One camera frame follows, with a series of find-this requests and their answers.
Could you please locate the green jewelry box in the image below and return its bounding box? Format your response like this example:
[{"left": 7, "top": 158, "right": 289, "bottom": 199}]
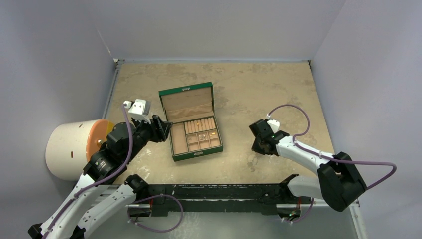
[{"left": 158, "top": 82, "right": 224, "bottom": 162}]

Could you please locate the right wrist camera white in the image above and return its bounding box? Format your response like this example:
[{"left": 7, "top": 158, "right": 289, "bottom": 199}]
[{"left": 265, "top": 114, "right": 280, "bottom": 133}]

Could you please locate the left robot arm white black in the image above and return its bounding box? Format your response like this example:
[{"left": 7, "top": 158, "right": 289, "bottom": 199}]
[{"left": 28, "top": 115, "right": 172, "bottom": 239}]

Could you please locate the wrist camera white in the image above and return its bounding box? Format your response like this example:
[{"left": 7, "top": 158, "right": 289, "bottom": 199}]
[
  {"left": 265, "top": 114, "right": 280, "bottom": 133},
  {"left": 123, "top": 99, "right": 151, "bottom": 124}
]

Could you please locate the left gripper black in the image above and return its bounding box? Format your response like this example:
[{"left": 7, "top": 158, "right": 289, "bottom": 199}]
[{"left": 124, "top": 114, "right": 172, "bottom": 161}]

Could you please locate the white cylinder orange yellow face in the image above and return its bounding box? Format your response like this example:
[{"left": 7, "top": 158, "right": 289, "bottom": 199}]
[{"left": 45, "top": 119, "right": 115, "bottom": 181}]

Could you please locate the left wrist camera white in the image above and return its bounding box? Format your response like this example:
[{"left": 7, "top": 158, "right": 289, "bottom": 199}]
[{"left": 123, "top": 99, "right": 151, "bottom": 124}]

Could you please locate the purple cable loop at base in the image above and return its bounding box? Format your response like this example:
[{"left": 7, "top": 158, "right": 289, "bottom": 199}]
[{"left": 126, "top": 195, "right": 184, "bottom": 234}]

